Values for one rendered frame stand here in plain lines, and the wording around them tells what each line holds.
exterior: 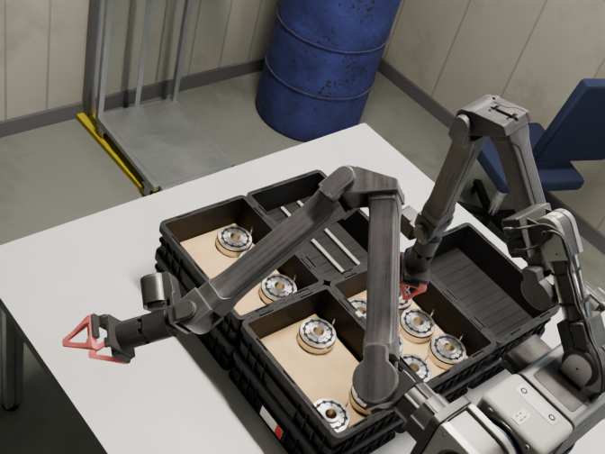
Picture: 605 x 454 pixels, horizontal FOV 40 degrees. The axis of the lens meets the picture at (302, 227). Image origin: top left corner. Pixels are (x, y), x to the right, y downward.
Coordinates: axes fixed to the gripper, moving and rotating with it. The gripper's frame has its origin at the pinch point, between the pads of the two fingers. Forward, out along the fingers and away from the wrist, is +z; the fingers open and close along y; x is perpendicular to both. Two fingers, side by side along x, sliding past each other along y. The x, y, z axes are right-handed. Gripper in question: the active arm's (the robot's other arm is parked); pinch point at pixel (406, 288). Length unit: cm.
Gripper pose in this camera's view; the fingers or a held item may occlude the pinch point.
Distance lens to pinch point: 219.5
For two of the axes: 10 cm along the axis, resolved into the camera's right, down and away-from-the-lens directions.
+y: -1.2, 6.5, -7.5
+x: 9.7, 2.5, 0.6
